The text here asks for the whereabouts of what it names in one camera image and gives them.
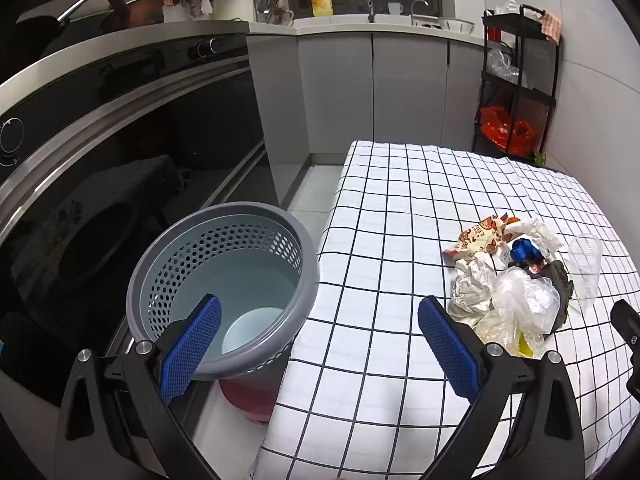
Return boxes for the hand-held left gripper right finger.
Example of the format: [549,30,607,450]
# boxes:
[418,296,586,480]

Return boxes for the red plastic bag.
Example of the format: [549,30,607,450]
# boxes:
[510,120,536,154]
[480,106,514,149]

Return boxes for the cream red-print snack wrapper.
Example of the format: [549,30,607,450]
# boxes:
[442,214,522,263]

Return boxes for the grey kitchen cabinets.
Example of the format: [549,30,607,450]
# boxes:
[247,32,486,155]

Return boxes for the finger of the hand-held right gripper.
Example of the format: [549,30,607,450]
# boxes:
[611,300,640,403]

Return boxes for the white paper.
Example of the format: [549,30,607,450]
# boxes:
[450,252,502,322]

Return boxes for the black glass integrated stove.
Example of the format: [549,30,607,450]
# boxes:
[0,35,281,411]

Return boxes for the checked cloth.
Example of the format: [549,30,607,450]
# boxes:
[540,10,564,44]

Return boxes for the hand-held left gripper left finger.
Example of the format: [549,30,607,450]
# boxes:
[54,294,223,480]

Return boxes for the black shelf rack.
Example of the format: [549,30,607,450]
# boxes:
[472,4,561,157]

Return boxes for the brown clay pot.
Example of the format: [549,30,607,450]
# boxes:
[100,0,167,29]

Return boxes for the clear plastic cup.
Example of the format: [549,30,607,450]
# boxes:
[567,234,605,311]

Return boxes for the grey perforated waste basket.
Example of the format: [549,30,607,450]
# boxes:
[126,201,321,386]

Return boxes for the steel bowl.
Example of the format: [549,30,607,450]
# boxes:
[440,17,476,36]

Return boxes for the dark cloth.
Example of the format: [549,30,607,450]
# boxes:
[530,257,574,336]

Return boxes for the white tissue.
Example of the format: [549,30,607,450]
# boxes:
[520,217,566,261]

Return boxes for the black wok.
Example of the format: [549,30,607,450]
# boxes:
[17,0,89,37]

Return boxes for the white black-grid tablecloth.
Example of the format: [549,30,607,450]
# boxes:
[252,140,640,480]

